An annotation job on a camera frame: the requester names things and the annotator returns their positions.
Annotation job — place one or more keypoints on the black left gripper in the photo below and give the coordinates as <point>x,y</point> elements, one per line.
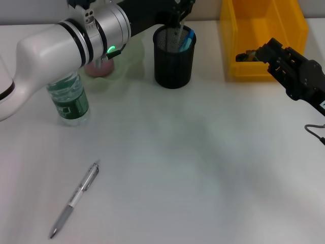
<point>147,15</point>

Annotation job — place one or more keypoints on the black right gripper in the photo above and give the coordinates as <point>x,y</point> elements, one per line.
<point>312,81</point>

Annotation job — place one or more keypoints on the transparent plastic ruler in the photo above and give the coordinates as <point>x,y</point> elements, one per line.
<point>180,31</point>

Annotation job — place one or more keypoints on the blue scissors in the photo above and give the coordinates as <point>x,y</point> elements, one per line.
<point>189,40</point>

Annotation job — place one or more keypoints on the green plastic wrapper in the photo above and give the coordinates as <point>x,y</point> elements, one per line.
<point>246,56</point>

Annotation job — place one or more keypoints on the pink toy peach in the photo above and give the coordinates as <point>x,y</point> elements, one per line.
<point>99,69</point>

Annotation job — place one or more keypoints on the clear bottle with green label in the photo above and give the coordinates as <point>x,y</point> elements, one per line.
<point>71,101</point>

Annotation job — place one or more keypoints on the black mesh pen cup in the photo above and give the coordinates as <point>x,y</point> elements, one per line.
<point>172,71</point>

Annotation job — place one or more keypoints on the clear silver ballpoint pen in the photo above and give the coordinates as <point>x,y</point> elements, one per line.
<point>76,195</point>

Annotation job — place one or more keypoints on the yellow plastic storage bin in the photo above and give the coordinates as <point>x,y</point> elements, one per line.
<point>243,25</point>

